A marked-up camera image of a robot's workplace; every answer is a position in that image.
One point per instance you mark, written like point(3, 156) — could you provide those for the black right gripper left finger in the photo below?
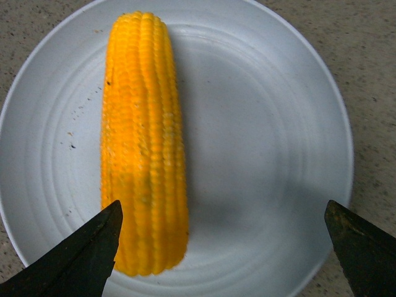
point(78, 266)

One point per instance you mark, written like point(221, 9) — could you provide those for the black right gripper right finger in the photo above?
point(366, 253)

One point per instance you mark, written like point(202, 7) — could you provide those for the yellow corn cob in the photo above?
point(141, 146)

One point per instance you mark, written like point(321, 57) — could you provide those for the light blue plate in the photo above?
point(267, 140)

